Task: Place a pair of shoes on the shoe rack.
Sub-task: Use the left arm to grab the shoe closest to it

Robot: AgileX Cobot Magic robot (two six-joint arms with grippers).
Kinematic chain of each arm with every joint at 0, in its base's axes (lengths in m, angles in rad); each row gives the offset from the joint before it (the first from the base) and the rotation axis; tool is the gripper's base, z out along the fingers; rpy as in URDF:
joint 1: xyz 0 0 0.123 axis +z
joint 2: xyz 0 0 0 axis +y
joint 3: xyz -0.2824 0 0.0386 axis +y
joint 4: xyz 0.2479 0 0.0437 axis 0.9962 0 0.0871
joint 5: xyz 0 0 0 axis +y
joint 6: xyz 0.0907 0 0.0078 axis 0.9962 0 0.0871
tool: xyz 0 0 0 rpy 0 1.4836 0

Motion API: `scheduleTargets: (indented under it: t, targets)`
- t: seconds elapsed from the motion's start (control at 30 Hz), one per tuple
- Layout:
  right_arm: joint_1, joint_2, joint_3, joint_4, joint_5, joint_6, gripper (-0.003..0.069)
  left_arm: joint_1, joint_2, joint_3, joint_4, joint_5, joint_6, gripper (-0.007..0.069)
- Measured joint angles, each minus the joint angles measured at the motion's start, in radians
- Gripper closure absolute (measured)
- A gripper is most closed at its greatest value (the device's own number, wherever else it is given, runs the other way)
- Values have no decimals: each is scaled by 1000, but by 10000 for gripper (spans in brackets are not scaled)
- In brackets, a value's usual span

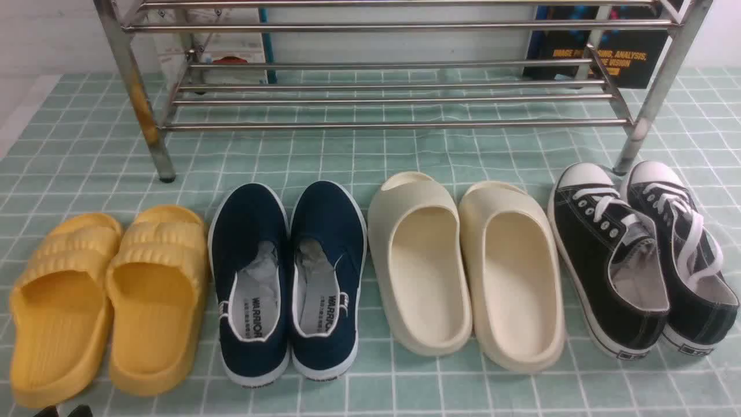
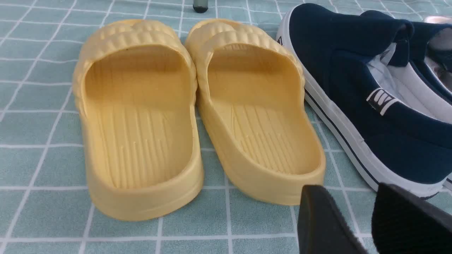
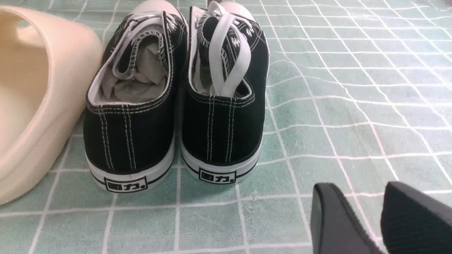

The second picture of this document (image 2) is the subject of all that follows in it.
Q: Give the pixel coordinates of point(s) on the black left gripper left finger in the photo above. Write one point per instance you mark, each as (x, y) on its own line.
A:
(321, 227)

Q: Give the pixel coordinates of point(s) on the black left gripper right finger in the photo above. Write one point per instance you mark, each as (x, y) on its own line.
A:
(403, 223)

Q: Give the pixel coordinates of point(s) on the navy slip-on shoe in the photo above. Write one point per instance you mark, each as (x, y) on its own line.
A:
(368, 80)
(439, 51)

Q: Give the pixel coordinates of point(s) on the silver metal shoe rack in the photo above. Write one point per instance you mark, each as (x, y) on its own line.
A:
(200, 6)

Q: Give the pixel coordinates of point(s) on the right yellow rubber slipper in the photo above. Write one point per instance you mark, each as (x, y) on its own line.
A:
(250, 98)

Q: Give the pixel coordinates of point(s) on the yellow rubber slipper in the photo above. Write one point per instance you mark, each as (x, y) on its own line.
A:
(135, 89)
(250, 98)

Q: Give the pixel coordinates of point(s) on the left yellow rubber slipper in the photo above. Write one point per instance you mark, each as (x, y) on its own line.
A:
(135, 89)

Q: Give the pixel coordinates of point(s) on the green checked tablecloth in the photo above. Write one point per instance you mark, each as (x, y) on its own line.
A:
(45, 205)

